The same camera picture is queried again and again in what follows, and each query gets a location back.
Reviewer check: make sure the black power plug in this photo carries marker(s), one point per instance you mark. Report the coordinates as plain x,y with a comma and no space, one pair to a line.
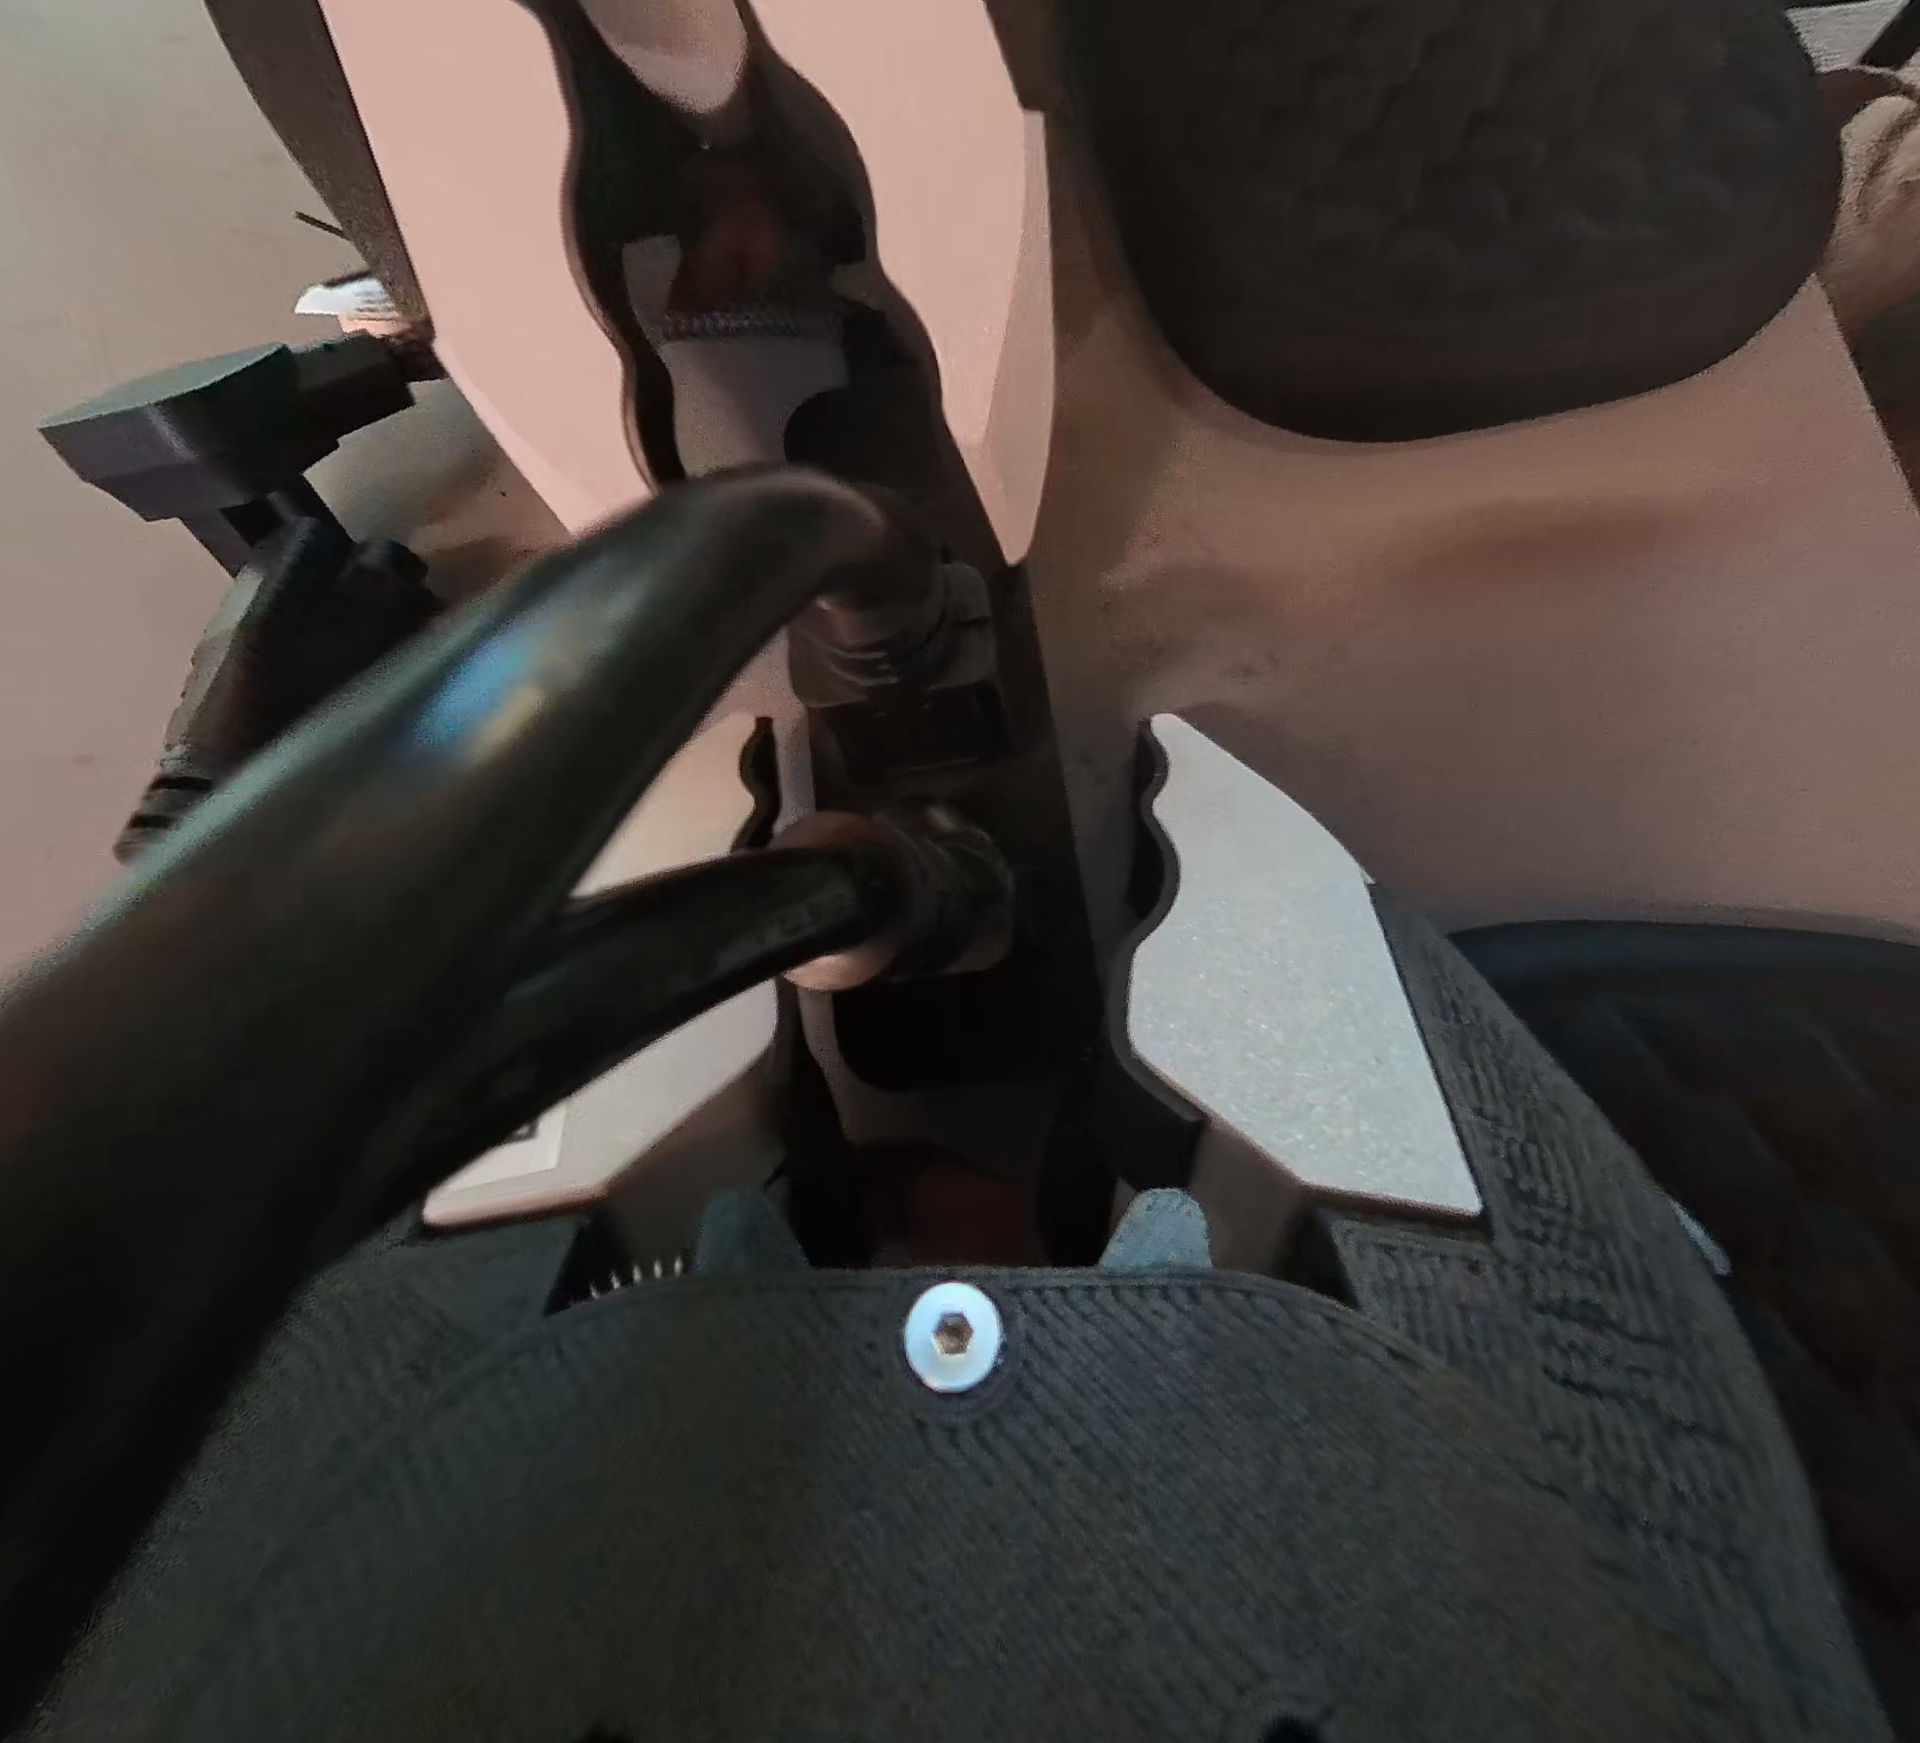
886,633

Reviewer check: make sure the black flat plug adapter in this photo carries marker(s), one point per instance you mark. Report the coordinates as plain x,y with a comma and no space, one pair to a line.
179,417

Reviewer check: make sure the black angled plug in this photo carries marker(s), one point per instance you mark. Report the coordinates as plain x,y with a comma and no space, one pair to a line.
938,888

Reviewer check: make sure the fuzzy brown cloth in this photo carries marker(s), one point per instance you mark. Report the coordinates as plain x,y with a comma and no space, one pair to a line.
1882,198

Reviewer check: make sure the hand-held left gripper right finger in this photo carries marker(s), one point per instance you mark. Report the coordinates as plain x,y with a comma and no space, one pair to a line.
1289,1023

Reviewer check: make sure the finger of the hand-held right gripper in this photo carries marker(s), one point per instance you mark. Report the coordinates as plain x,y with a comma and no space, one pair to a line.
451,198
900,123

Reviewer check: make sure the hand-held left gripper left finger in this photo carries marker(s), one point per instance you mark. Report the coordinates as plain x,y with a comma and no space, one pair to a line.
659,1130

